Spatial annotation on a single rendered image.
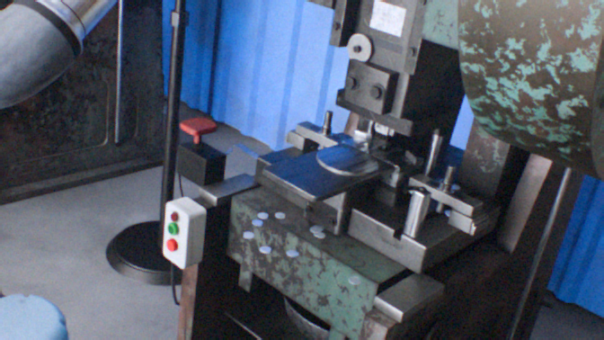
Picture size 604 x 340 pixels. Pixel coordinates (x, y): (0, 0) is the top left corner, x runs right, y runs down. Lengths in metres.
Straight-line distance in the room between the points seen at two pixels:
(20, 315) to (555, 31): 0.79
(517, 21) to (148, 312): 1.57
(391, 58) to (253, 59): 2.00
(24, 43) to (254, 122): 2.57
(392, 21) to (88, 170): 1.86
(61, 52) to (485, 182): 0.99
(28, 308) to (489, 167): 0.97
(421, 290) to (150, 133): 1.96
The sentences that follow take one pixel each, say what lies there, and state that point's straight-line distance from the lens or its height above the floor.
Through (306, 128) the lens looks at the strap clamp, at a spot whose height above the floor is 0.75.
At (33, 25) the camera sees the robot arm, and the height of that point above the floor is 1.10.
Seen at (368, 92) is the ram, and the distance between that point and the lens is 1.28.
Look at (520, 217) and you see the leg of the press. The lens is 1.55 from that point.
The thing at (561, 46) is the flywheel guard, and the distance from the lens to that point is 0.82.
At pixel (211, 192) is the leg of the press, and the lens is 1.44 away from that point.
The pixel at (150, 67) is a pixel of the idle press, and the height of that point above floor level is 0.44.
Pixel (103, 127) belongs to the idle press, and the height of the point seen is 0.20.
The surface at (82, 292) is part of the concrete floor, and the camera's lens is 2.22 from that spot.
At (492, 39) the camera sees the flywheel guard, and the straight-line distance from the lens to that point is 0.86.
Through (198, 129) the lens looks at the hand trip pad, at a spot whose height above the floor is 0.76.
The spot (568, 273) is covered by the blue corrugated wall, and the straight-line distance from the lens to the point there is 2.57.
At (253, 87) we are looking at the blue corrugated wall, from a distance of 3.27.
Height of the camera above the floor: 1.31
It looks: 25 degrees down
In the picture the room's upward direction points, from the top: 9 degrees clockwise
